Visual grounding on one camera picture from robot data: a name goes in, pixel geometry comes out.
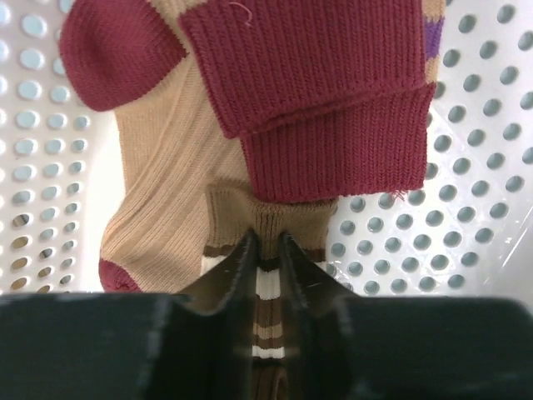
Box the tan maroon sock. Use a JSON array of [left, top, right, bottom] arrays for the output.
[[59, 1, 247, 293]]

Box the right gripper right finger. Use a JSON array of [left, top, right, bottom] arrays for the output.
[[278, 233, 532, 399]]

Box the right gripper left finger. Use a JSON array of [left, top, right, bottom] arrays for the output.
[[1, 232, 259, 399]]

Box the brown white striped sock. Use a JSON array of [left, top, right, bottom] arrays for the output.
[[202, 182, 337, 399]]

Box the white perforated plastic basket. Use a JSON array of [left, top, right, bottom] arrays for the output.
[[1, 1, 532, 301]]

